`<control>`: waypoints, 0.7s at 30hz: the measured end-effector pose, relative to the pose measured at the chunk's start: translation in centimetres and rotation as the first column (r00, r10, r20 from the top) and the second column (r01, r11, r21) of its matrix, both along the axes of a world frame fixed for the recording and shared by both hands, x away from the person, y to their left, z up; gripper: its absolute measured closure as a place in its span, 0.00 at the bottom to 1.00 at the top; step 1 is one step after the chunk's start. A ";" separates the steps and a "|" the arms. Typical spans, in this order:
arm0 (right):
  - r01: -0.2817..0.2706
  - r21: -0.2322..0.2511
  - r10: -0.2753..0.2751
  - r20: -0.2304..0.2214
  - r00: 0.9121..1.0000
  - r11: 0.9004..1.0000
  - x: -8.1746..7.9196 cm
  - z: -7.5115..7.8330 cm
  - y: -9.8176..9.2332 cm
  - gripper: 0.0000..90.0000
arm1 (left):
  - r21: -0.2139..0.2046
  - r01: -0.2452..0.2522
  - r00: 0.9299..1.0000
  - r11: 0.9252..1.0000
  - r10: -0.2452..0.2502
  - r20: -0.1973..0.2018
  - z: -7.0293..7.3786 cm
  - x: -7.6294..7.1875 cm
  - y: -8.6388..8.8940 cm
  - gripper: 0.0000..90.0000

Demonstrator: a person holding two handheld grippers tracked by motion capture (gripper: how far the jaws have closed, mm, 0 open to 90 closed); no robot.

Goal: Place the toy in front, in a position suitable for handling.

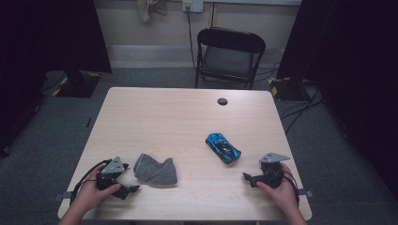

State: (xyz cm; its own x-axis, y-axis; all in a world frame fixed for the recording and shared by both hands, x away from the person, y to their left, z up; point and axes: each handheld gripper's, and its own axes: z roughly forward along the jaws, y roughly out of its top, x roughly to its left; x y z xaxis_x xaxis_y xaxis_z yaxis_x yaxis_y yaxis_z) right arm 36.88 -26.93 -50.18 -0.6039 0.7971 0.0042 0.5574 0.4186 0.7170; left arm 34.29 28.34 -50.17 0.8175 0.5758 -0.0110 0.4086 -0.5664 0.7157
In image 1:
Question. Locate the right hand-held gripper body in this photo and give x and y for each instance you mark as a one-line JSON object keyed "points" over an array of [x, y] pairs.
{"points": [[271, 173]]}

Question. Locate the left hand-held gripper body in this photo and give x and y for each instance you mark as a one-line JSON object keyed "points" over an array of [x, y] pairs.
{"points": [[115, 168]]}

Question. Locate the grey terry cloth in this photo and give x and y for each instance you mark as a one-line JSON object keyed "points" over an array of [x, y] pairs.
{"points": [[155, 173]]}

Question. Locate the blue toy car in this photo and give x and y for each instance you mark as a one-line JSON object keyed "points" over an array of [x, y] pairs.
{"points": [[222, 148]]}

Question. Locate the person's right hand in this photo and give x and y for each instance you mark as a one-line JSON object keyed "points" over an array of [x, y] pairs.
{"points": [[286, 195]]}

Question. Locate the person's left hand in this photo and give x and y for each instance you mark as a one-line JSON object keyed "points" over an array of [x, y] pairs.
{"points": [[89, 193]]}

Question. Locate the grey tape strip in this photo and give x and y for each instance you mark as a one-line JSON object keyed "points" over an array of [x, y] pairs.
{"points": [[308, 193], [61, 197]]}

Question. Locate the small black floor object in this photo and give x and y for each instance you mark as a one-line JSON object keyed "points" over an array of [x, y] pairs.
{"points": [[88, 122]]}

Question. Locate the black table grommet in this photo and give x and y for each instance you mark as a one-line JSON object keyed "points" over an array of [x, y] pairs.
{"points": [[222, 101]]}

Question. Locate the black stand base yellow tape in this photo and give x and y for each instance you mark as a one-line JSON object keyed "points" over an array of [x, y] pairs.
{"points": [[78, 86], [287, 89]]}

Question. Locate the black folding chair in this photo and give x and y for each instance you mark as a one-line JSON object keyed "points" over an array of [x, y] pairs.
{"points": [[230, 59]]}

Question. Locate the black curtain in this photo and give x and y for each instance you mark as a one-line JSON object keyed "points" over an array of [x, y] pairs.
{"points": [[350, 62], [47, 47]]}

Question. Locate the beige hanging cloth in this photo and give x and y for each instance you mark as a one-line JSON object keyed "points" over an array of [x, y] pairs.
{"points": [[148, 9]]}

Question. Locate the white wall socket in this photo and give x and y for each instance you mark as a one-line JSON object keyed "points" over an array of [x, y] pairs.
{"points": [[193, 5]]}

